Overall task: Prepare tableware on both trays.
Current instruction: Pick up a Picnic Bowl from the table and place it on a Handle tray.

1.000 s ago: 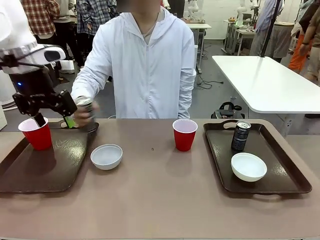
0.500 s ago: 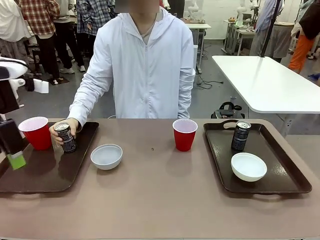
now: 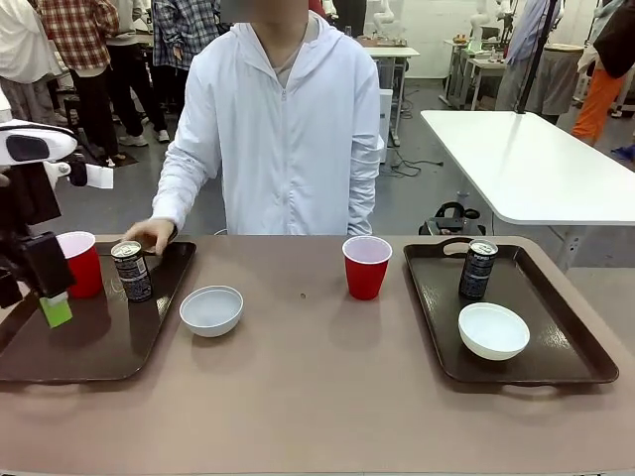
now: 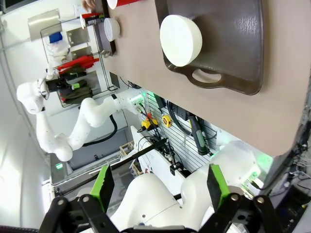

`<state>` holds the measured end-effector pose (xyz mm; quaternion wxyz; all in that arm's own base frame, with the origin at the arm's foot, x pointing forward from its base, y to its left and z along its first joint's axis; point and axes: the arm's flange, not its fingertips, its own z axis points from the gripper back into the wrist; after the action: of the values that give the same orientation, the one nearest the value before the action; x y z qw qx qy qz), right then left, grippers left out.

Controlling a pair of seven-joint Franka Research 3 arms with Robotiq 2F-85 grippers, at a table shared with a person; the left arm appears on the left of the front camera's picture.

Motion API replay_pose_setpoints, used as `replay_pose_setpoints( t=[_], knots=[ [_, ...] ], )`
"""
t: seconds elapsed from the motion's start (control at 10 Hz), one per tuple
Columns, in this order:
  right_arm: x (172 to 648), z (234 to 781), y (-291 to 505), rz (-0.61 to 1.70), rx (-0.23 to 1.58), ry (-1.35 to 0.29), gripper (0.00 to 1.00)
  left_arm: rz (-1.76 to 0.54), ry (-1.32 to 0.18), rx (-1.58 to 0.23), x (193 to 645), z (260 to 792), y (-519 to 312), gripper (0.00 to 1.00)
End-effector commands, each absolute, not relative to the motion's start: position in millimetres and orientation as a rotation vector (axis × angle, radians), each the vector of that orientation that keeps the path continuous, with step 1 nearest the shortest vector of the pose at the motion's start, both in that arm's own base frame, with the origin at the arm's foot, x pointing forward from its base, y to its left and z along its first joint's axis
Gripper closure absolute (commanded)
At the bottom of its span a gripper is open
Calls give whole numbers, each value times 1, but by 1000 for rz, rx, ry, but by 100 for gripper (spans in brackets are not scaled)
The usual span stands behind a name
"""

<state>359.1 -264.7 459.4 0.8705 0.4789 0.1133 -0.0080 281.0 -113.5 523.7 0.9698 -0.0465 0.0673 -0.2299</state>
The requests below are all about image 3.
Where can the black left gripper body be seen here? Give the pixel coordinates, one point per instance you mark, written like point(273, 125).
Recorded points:
point(27, 203)

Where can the red plastic cup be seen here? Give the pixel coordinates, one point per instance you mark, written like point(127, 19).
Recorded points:
point(366, 275)
point(85, 270)

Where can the black drink can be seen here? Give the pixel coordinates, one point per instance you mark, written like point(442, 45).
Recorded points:
point(133, 277)
point(477, 275)

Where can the white bowl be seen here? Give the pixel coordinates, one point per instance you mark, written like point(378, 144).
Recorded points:
point(493, 332)

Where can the person's left forearm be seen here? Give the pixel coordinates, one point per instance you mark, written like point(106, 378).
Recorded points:
point(362, 198)

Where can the person's right forearm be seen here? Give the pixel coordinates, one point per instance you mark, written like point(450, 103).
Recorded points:
point(171, 193)

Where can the person's right hand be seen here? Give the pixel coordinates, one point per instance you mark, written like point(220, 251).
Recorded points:
point(151, 233)

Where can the brown plastic tray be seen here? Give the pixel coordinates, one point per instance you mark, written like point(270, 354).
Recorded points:
point(546, 347)
point(99, 337)

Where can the black stool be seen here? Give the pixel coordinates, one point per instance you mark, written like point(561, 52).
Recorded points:
point(72, 111)

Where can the bystander in white shirt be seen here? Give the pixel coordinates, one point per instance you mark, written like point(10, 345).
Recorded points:
point(25, 54)

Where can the bystander in red plaid shirt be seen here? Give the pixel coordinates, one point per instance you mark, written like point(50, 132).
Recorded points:
point(84, 59)

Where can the bystander in black trousers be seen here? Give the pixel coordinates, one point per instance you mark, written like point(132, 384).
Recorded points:
point(126, 79)

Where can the grey-white bowl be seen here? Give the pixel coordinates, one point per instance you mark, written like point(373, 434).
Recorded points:
point(211, 312)

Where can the bystander in blue plaid shirt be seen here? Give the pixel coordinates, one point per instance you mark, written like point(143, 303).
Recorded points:
point(173, 44)

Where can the person in white hoodie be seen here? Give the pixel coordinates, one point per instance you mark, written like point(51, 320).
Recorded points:
point(288, 129)

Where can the white computer case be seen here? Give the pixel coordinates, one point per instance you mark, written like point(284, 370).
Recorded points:
point(388, 116)

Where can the white background desk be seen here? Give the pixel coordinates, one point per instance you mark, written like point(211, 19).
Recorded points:
point(394, 54)

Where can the black wheeled device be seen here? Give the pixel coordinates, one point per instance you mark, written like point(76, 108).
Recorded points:
point(451, 220)

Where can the white side table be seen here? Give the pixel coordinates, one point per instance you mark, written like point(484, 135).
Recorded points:
point(536, 163)

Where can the black pole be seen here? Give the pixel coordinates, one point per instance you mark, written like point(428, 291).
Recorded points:
point(538, 54)

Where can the bystander in orange trousers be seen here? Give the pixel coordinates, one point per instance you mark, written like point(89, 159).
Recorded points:
point(597, 94)

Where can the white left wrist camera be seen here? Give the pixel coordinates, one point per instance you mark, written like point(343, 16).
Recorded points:
point(96, 176)

